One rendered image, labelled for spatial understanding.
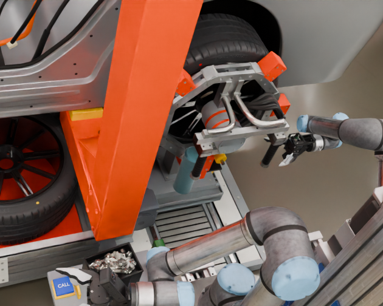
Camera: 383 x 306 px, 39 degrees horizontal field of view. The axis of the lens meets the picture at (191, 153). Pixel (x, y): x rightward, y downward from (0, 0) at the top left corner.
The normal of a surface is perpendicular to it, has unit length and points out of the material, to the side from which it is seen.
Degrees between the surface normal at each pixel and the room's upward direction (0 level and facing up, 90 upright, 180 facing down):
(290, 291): 82
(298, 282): 83
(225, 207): 0
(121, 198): 90
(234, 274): 8
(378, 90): 0
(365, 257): 90
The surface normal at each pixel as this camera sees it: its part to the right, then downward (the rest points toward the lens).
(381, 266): -0.91, 0.15
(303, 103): 0.23, -0.61
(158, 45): 0.35, 0.78
